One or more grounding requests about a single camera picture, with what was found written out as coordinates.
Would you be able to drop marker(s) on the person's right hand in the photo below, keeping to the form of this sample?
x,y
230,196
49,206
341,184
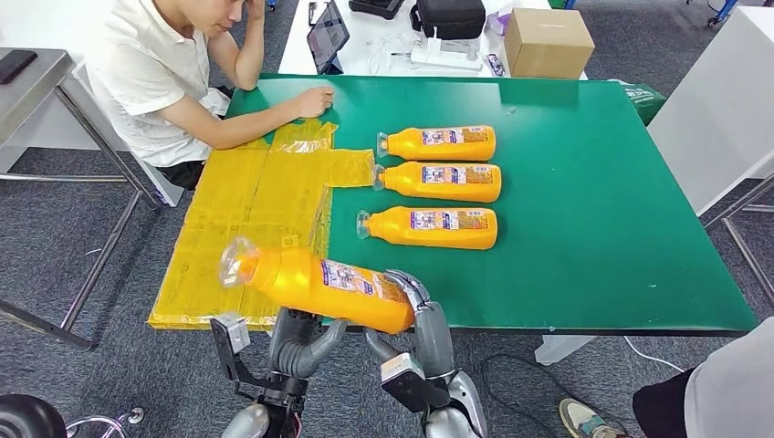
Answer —
x,y
314,103

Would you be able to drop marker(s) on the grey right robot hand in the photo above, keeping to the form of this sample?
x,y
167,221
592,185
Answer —
x,y
432,338

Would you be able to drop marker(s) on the person's left hand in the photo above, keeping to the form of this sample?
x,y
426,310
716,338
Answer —
x,y
256,7

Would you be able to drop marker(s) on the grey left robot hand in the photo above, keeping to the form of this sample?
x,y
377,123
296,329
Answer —
x,y
299,347

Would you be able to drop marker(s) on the black phone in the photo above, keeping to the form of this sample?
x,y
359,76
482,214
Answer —
x,y
312,12
17,63

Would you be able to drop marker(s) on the orange detergent bottle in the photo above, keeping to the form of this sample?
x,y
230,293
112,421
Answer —
x,y
302,290
423,239
423,151
423,192

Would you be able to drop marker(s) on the person's left forearm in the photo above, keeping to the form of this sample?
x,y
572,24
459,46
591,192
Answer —
x,y
249,57

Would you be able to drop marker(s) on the person's right forearm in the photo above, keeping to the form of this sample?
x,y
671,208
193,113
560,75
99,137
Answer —
x,y
242,127

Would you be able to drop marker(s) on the black tablet on stand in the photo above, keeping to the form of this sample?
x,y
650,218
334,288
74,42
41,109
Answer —
x,y
329,33

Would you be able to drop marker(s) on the white desk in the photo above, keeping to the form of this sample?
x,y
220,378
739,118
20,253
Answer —
x,y
363,24

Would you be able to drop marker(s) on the flat black case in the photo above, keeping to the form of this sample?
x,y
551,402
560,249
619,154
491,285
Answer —
x,y
378,6

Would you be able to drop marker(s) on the person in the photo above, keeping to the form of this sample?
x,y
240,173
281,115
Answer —
x,y
732,387
145,66

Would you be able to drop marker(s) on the white table leg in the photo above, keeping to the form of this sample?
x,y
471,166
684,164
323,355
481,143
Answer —
x,y
559,349

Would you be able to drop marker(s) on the white power strip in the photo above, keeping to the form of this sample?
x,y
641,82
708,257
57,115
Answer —
x,y
441,57

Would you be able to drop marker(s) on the yellow taped cardboard sheet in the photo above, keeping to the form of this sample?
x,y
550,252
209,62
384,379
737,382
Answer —
x,y
211,211

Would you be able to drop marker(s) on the black zip bag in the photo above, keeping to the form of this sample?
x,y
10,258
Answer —
x,y
447,18

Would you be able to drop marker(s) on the white and green sneaker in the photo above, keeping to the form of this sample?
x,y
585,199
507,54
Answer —
x,y
583,418

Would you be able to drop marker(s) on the chrome stool base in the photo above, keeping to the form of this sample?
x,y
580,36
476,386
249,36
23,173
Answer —
x,y
134,415

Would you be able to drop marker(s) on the green table mat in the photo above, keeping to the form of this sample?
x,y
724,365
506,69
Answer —
x,y
574,211

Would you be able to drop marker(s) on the purple plastic packet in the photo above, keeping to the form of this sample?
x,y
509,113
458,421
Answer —
x,y
499,24

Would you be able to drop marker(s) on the brown cardboard box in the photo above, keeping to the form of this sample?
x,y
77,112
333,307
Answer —
x,y
547,45

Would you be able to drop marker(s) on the grey metal table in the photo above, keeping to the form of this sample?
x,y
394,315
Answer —
x,y
18,103

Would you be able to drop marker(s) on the black round stool seat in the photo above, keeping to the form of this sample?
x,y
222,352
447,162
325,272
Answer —
x,y
24,420

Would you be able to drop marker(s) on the green shopping bag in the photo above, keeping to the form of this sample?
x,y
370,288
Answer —
x,y
644,100

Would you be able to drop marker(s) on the white table with metal legs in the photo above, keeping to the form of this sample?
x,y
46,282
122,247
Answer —
x,y
713,109

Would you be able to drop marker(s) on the blue chair base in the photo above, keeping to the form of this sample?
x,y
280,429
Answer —
x,y
725,9

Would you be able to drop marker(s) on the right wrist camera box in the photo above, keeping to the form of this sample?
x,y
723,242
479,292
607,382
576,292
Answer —
x,y
408,381

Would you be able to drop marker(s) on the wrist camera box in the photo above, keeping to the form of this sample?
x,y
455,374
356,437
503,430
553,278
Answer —
x,y
231,332
408,381

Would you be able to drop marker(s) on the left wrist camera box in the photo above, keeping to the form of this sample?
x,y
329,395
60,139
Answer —
x,y
231,332

